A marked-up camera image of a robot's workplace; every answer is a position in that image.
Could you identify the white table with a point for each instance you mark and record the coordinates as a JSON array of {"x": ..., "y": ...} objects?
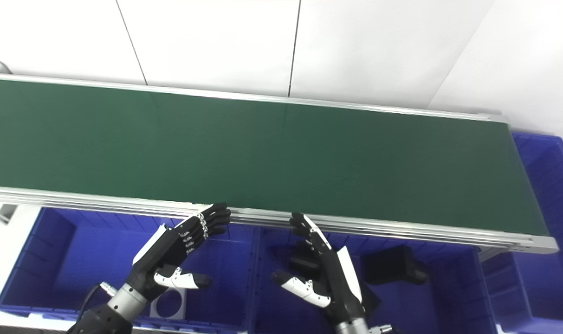
[{"x": 3, "y": 269}]

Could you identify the blue bin with black parts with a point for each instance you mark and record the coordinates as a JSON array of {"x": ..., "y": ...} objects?
[{"x": 425, "y": 306}]

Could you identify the blue bin with white parts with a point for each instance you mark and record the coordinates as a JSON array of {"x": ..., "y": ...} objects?
[{"x": 54, "y": 260}]

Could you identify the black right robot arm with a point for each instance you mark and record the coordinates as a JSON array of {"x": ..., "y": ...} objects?
[{"x": 351, "y": 328}]

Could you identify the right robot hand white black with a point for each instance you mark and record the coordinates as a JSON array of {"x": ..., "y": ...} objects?
[{"x": 337, "y": 278}]

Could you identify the white square part with hole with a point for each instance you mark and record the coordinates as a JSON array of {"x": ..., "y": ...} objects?
[{"x": 183, "y": 313}]

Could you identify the black block part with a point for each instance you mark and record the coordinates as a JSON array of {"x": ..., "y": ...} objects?
[
  {"x": 302, "y": 264},
  {"x": 392, "y": 264}
]

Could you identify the blue bin at belt end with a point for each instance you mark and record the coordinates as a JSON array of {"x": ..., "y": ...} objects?
[{"x": 550, "y": 185}]

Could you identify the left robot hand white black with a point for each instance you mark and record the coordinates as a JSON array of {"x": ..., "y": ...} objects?
[{"x": 170, "y": 246}]

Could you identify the green conveyor belt aluminium frame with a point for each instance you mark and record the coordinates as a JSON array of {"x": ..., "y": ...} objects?
[{"x": 262, "y": 153}]

